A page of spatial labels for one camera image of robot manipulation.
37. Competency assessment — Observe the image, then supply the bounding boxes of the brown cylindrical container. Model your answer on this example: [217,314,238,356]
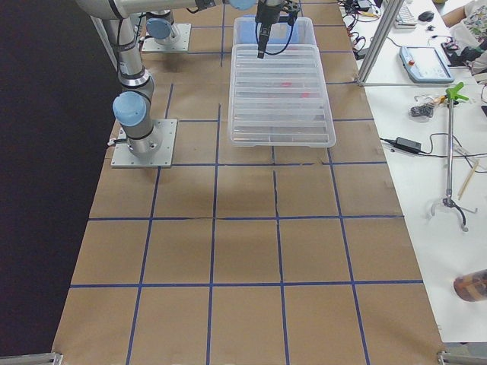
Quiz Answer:
[453,269,486,302]

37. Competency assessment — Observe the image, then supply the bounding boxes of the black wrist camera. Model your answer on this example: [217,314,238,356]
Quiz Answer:
[279,0,301,26]

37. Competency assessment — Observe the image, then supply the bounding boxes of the person forearm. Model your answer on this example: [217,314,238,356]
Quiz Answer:
[442,1,477,27]

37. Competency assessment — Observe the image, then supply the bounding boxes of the black adapter cable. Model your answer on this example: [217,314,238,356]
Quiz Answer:
[380,132,487,157]

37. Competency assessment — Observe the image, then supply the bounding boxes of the black bead bundle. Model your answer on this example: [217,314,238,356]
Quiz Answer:
[409,104,434,122]

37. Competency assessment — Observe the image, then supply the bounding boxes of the white keyboard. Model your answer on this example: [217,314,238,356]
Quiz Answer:
[394,5,418,29]

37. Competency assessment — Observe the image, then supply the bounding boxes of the black computer mouse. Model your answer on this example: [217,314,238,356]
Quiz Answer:
[418,11,434,22]

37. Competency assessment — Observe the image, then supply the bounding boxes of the aluminium frame post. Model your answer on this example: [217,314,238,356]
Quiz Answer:
[357,0,403,86]

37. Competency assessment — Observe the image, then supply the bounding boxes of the corner aluminium bracket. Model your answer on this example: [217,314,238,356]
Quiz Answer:
[437,351,487,365]
[0,353,63,365]

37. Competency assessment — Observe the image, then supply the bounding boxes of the left corner aluminium bracket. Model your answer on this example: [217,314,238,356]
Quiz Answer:
[0,353,63,365]

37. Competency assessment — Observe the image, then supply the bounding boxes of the blue teach pendant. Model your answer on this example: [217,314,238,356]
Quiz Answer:
[399,46,454,84]

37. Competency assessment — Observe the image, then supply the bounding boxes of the right corner aluminium bracket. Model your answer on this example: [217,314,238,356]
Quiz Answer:
[437,351,487,365]

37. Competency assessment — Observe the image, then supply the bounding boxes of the brown paper table cover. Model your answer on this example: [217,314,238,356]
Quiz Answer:
[53,1,443,364]

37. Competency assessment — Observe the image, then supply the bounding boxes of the wooden chopsticks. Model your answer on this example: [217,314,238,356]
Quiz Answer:
[457,161,479,199]

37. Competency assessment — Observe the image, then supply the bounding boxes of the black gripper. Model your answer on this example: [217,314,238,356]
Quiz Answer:
[255,0,281,59]

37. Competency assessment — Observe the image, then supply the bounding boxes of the clear plastic storage box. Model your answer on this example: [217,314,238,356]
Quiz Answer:
[233,15,317,46]

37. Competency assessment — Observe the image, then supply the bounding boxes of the clear plastic box lid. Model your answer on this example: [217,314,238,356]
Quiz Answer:
[228,44,336,148]

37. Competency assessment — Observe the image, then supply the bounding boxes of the metal reacher grabber tool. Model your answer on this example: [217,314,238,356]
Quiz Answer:
[430,82,469,233]

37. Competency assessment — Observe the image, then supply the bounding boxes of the black power adapter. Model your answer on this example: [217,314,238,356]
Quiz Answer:
[394,137,422,154]

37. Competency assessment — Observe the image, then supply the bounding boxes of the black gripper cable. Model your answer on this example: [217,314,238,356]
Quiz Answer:
[263,14,294,56]

